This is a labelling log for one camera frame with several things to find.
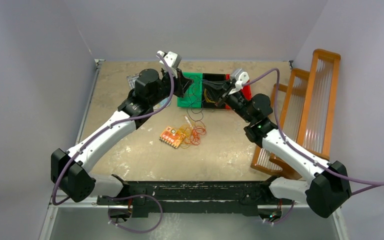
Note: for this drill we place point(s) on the green plastic bin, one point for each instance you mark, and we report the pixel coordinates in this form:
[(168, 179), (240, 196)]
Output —
[(193, 97)]

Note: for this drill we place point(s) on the marker pen set pack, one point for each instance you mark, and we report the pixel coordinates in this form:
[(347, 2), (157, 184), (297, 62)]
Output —
[(131, 79)]

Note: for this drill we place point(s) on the white orange marker pen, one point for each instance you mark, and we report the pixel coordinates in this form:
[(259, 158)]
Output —
[(188, 122)]

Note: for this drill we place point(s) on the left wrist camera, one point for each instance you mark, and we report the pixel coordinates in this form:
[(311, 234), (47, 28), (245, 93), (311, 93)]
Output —
[(169, 60)]

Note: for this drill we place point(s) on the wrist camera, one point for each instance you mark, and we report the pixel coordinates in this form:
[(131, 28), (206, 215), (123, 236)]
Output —
[(238, 78), (169, 60)]

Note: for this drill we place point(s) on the orange spiral notebook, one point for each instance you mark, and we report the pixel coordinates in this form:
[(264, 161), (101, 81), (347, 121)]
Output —
[(171, 137)]

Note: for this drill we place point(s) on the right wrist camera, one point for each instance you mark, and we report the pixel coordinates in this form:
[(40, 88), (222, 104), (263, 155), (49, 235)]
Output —
[(238, 78)]

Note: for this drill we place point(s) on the wooden rack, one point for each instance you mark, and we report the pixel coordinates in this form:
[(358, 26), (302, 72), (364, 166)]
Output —
[(306, 105)]

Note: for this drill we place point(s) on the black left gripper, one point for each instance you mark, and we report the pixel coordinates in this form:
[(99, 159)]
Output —
[(180, 83)]

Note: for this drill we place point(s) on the black plastic bin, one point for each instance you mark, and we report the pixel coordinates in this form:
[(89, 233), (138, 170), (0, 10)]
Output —
[(209, 95)]

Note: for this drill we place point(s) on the aluminium table edge rail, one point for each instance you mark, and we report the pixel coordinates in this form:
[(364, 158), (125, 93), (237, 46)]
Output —
[(52, 210)]

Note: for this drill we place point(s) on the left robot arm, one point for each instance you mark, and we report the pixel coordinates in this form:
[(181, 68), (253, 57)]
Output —
[(70, 169)]

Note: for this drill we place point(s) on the red plastic bin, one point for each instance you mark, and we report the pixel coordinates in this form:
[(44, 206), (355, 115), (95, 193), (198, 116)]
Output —
[(246, 91)]

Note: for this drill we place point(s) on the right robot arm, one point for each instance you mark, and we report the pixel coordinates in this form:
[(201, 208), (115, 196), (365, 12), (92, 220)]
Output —
[(325, 185)]

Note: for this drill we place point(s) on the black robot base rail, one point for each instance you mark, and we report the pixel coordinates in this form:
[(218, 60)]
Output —
[(250, 198)]

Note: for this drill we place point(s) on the correction tape blister pack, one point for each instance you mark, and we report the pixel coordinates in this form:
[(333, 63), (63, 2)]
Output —
[(160, 105)]

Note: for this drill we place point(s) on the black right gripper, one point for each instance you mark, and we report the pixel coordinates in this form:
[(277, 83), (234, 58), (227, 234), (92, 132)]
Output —
[(225, 96)]

